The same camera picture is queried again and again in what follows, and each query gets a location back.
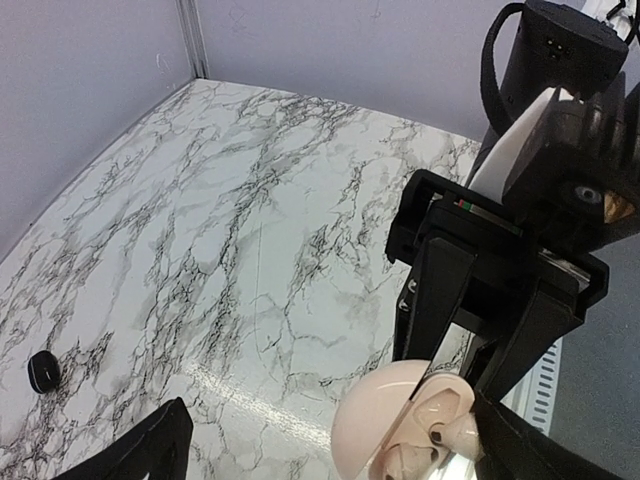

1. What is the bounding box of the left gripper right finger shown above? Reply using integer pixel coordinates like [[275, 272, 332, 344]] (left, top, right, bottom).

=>
[[472, 393, 618, 480]]

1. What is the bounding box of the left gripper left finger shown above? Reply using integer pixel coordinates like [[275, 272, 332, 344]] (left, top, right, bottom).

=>
[[55, 397, 193, 480]]

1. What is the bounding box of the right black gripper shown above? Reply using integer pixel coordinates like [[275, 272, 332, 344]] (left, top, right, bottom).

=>
[[385, 170, 609, 400]]

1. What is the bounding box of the white earbud charging case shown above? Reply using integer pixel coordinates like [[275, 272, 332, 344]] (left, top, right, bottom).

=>
[[330, 360, 475, 479]]

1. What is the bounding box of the black earbud charging case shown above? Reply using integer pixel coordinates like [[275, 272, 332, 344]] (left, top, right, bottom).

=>
[[27, 350, 61, 394]]

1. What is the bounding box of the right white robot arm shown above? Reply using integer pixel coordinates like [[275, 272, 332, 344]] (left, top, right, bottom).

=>
[[386, 1, 639, 402]]

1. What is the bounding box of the aluminium front rail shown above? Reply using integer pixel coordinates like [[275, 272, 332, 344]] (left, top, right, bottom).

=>
[[522, 339, 562, 436]]

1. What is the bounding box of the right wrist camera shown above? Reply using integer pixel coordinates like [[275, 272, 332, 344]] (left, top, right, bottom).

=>
[[470, 85, 639, 253]]

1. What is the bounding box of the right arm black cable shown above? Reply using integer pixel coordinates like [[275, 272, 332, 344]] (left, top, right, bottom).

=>
[[479, 2, 526, 131]]

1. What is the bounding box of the right aluminium corner post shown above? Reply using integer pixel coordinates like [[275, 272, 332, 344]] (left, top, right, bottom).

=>
[[176, 0, 210, 79]]

